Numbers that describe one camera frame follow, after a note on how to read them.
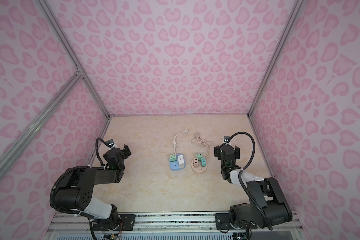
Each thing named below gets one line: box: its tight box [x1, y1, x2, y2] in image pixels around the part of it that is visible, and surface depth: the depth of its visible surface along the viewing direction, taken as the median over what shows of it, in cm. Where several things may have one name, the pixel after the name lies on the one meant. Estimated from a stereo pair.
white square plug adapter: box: [177, 155, 185, 168], surface depth 88 cm
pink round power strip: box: [191, 159, 208, 174], surface depth 91 cm
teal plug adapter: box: [201, 157, 207, 167], surface depth 90 cm
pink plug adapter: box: [193, 158, 199, 168], surface depth 90 cm
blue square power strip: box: [169, 155, 186, 171], surface depth 92 cm
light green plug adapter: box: [169, 154, 177, 163], surface depth 91 cm
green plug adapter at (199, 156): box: [195, 153, 203, 162], surface depth 91 cm
